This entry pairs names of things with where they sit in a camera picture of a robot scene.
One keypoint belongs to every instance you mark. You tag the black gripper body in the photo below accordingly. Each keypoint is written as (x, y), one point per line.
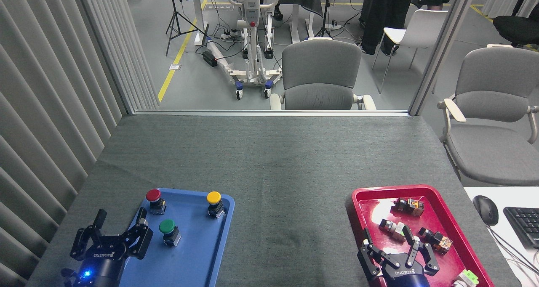
(400, 277)
(103, 264)

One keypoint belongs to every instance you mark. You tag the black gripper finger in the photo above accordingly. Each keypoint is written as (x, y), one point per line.
(139, 240)
(372, 257)
(425, 259)
(82, 245)

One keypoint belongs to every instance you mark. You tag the green push button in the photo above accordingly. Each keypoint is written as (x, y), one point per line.
(167, 226)

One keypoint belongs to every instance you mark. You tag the red push button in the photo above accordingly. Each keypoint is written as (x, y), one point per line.
(153, 195)

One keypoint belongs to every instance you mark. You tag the yellow push button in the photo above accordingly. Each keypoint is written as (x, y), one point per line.
(214, 197)

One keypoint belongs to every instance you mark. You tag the red plastic tray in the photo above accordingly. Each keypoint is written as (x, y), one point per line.
(442, 219)

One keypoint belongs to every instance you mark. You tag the blue plastic tray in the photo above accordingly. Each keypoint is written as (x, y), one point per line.
(198, 245)

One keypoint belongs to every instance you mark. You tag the black computer mouse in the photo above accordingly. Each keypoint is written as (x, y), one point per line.
(486, 210)

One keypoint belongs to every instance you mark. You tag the white desk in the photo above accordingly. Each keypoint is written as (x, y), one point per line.
(505, 257)

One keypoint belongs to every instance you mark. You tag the black keyboard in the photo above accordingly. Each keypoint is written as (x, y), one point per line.
(525, 226)

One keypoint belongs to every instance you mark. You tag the grey armchair with white armrests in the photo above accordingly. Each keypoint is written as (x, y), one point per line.
(320, 68)
(497, 110)

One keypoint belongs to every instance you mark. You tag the black power adapter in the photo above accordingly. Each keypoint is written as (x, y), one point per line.
(209, 58)

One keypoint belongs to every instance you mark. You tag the white stand on wheels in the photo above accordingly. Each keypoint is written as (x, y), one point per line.
(252, 47)

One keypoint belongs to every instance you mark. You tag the white power strip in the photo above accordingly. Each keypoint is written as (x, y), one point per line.
(229, 34)

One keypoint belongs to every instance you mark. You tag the black tripod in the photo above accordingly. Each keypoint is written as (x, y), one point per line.
(324, 13)
(176, 17)

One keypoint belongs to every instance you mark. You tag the white plastic chair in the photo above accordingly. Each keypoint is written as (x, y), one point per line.
(421, 28)

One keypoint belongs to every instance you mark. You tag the black office chair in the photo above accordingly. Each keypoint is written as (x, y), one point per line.
(516, 28)

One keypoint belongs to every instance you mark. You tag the person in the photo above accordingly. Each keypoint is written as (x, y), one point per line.
(385, 9)

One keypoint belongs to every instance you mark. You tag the black switch with amber block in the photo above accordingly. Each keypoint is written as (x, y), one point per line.
(438, 240)

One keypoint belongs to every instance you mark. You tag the silver switch with green part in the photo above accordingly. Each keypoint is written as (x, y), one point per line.
(395, 229)

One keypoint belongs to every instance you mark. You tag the white switch with green part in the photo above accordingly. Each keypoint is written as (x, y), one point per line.
(466, 277)

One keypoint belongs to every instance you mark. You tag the black switch with orange part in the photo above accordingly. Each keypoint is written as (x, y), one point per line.
(409, 206)

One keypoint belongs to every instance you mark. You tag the silver post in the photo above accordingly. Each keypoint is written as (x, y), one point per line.
(442, 47)

